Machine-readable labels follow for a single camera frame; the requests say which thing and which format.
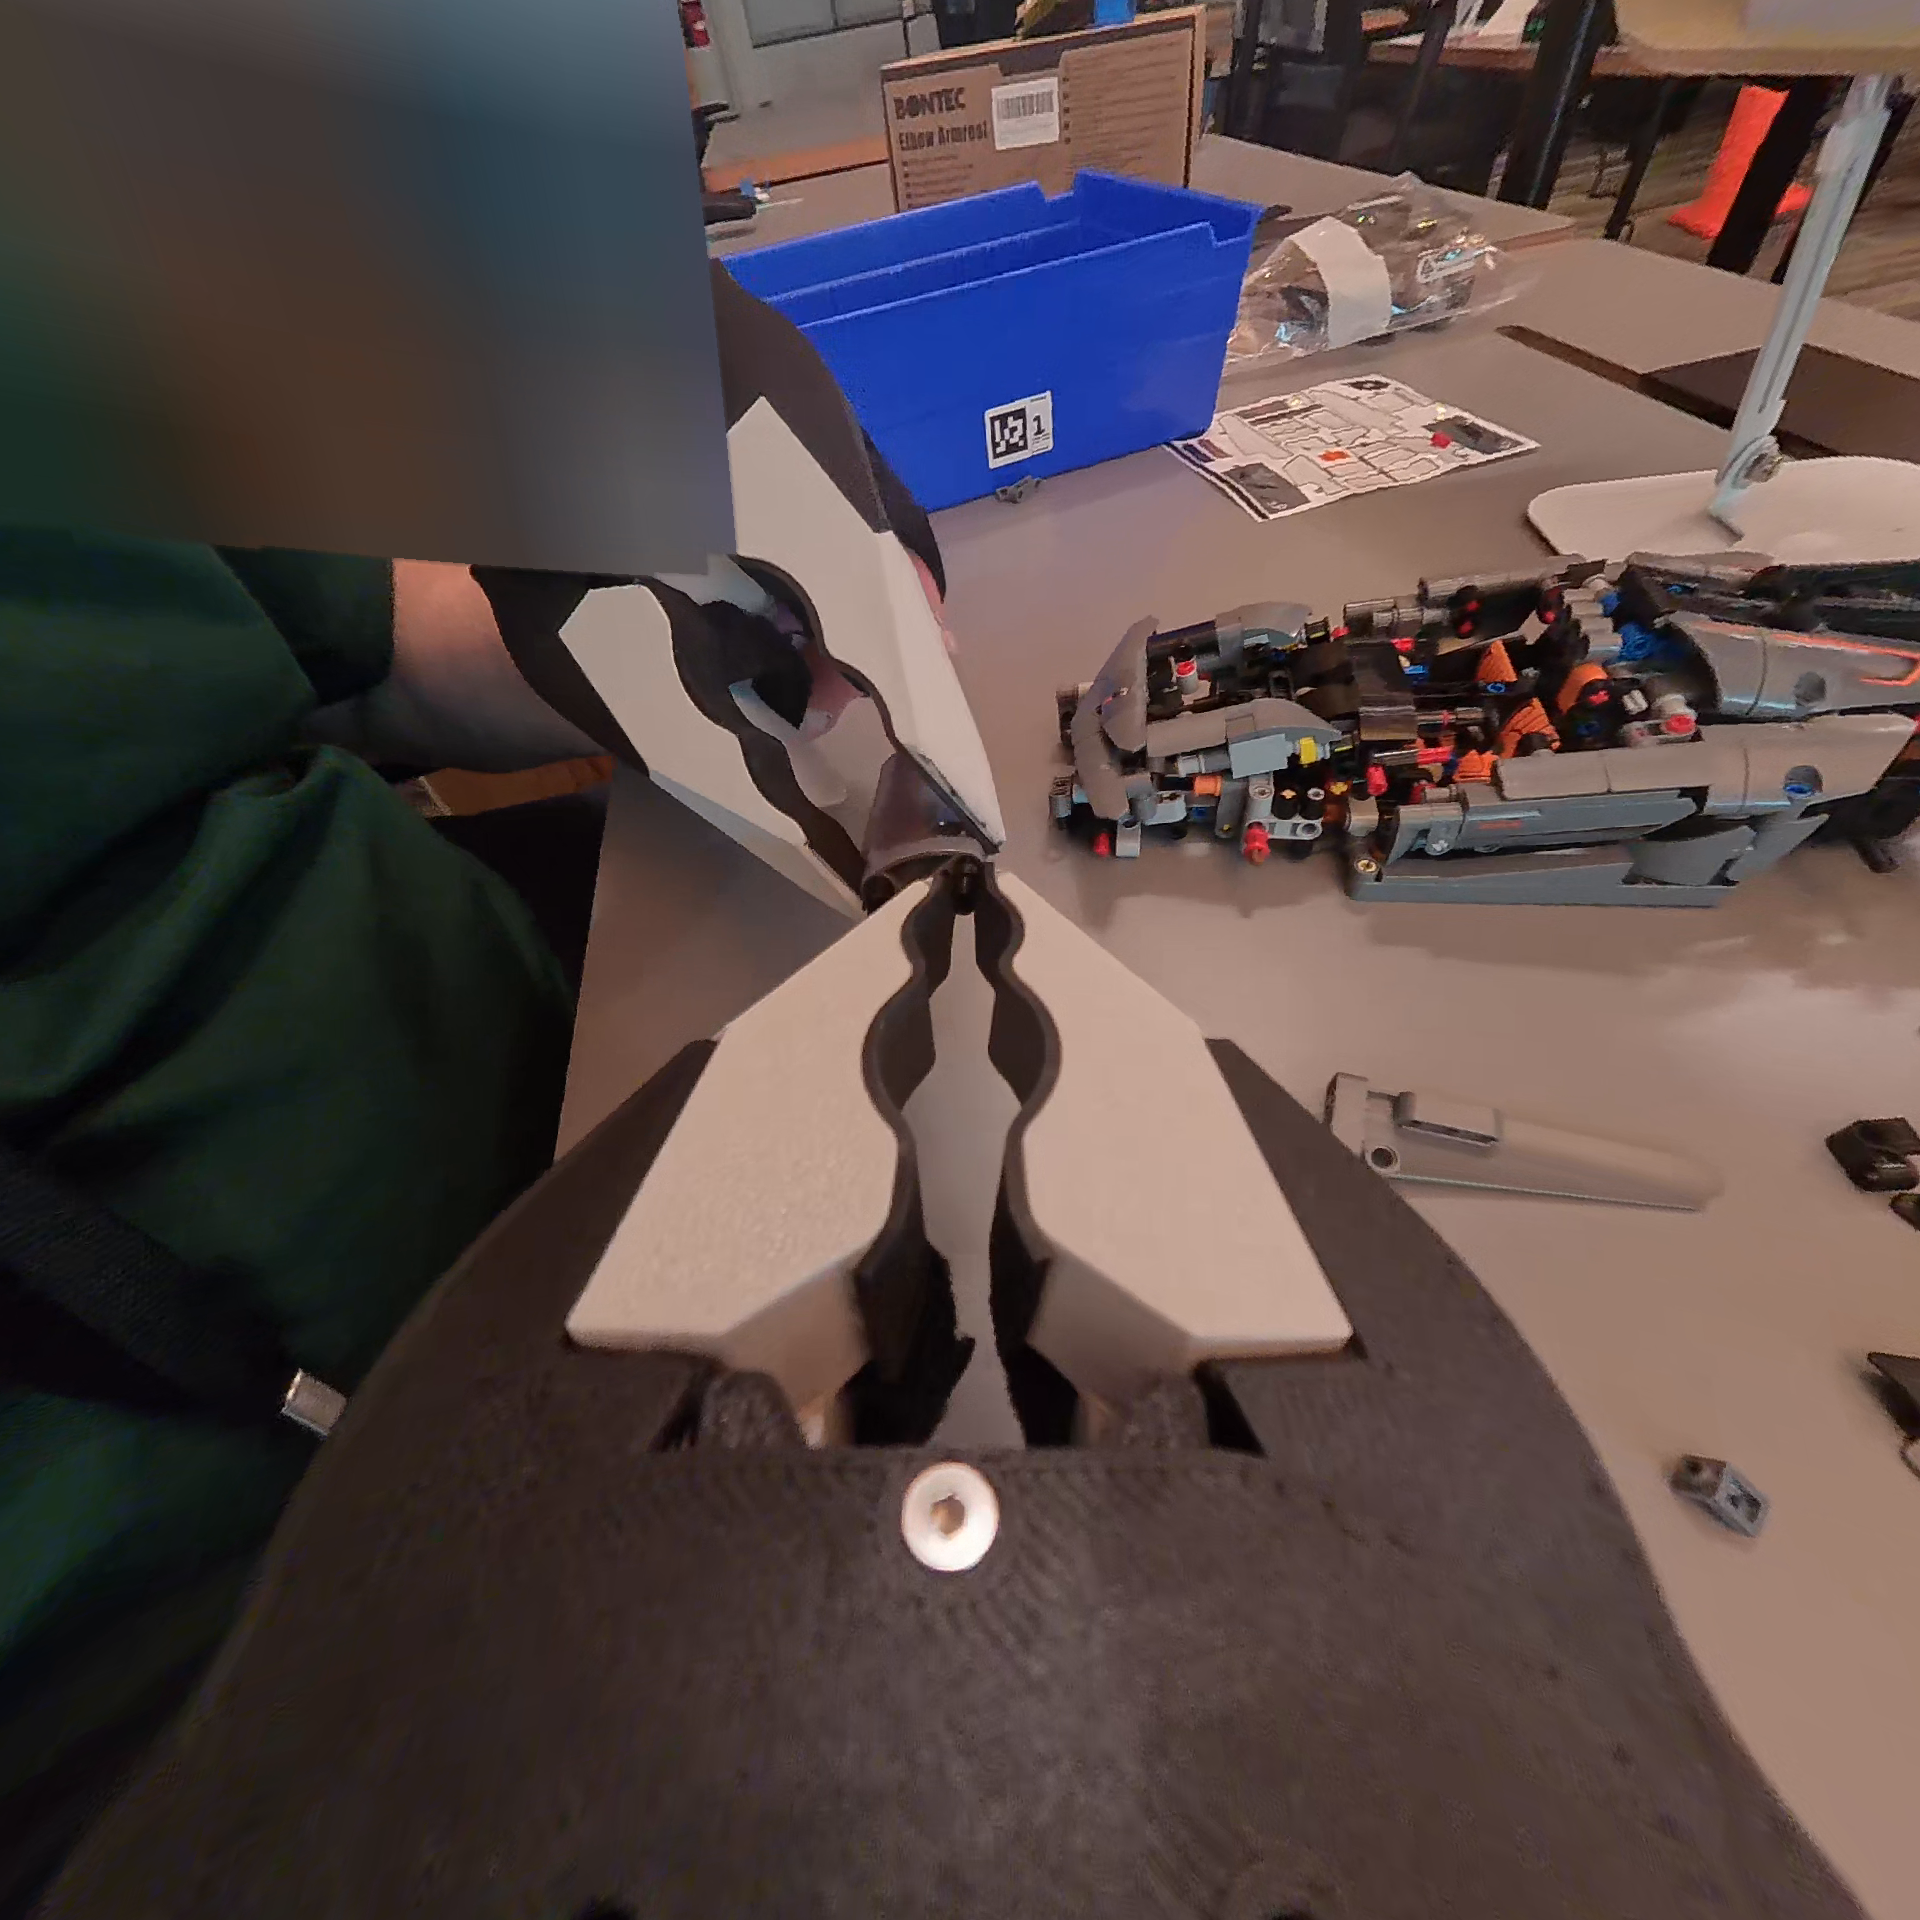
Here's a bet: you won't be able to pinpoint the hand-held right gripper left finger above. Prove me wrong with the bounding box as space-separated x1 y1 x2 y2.
564 879 965 1370

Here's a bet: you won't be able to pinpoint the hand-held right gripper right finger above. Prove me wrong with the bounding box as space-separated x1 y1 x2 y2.
976 873 1355 1370

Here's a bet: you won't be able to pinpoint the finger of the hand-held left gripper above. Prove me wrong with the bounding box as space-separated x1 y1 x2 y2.
556 579 875 921
728 406 1011 854

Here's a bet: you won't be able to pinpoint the short grey lego wedge assembly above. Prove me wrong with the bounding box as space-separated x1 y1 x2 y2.
1324 1073 1723 1215

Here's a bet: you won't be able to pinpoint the grey and orange lego car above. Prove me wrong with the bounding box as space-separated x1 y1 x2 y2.
1050 551 1920 911

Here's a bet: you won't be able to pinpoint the small lego pieces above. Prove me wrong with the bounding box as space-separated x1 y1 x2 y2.
1669 1113 1920 1538

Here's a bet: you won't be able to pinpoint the person's left forearm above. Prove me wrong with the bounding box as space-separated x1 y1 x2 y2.
306 559 617 770

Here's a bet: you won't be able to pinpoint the blue plastic bin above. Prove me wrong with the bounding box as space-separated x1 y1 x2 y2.
722 167 1264 514

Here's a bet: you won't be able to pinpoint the brown cardboard box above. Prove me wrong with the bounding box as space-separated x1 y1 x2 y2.
881 5 1210 216

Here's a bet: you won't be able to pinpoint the person's torso in green shirt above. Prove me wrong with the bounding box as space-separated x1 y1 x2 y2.
0 522 609 1870

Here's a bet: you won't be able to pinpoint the white sticker sheet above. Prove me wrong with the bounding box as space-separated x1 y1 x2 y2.
1169 375 1542 522

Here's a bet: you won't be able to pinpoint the clear plastic parts bag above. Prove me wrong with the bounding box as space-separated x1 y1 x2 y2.
1224 176 1504 369

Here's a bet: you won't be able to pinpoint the white book stand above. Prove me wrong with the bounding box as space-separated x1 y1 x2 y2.
1528 0 1920 570

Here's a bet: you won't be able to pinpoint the black strap with buckle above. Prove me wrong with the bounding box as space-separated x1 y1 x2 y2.
0 1149 349 1441

